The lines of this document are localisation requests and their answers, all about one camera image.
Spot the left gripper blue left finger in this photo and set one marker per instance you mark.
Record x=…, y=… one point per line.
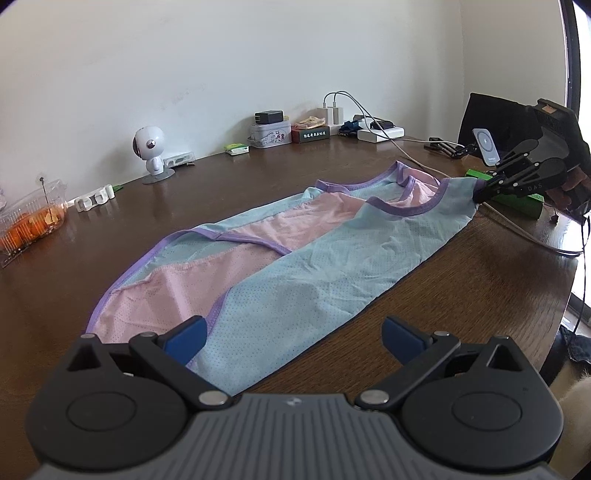
x=164, y=358

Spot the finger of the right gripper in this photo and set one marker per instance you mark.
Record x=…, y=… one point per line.
x=517, y=159
x=530, y=178

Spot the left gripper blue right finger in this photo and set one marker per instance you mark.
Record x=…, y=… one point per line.
x=422, y=356

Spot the pink blue mesh vest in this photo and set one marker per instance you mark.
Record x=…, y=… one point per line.
x=273, y=281

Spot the person's right hand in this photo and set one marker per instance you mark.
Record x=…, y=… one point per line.
x=573, y=194

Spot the white phone stand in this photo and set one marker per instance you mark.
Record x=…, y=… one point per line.
x=487, y=147

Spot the green object at edge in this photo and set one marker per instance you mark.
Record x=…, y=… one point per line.
x=530, y=206

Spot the black binder clips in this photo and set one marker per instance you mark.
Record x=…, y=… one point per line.
x=449, y=149

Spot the white power strip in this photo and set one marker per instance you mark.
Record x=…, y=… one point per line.
x=376, y=136

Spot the white clip gadget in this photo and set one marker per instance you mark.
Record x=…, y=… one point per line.
x=97, y=197

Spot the clear box of oranges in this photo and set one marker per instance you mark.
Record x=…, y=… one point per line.
x=32, y=218

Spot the white flat remote device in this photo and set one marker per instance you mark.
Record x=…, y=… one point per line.
x=178, y=160

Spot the snack packet on box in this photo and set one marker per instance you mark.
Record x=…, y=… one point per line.
x=311, y=122

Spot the green white small box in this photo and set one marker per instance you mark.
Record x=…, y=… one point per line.
x=236, y=149

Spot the dark green labelled box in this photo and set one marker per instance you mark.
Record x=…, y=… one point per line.
x=301, y=136

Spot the white illustrated tin box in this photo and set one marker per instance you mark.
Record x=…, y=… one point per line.
x=263, y=136

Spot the black power adapter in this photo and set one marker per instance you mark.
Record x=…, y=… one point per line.
x=268, y=117

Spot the white wall charger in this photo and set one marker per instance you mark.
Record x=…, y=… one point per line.
x=334, y=116

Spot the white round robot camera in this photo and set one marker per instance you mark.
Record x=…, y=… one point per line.
x=148, y=144

